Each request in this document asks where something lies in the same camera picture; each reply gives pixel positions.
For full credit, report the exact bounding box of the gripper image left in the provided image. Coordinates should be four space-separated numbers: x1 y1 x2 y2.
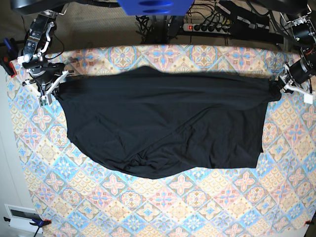
29 62 65 93

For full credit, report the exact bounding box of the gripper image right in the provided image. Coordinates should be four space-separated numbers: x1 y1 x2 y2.
279 59 313 84

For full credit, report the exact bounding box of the black t-shirt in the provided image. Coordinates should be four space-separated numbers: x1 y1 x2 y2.
57 67 281 179

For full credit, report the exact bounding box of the red black clamp upper left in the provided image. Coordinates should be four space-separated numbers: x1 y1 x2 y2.
0 38 18 78

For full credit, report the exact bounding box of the white power strip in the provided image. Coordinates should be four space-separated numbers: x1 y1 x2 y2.
182 23 229 34

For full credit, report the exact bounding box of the patterned tablecloth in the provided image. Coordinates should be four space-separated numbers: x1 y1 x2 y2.
5 43 316 237

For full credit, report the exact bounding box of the blue clamp lower left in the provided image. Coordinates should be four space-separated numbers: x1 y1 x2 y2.
3 217 51 237

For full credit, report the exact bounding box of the orange clamp lower right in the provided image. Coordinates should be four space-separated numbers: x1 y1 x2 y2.
305 220 315 225

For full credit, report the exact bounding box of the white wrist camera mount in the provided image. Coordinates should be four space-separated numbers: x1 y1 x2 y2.
22 70 74 107
281 69 316 104

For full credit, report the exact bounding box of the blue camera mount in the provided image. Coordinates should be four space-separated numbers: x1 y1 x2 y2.
117 0 194 16

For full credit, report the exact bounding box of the white wall vent box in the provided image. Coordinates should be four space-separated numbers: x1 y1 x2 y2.
4 204 40 234

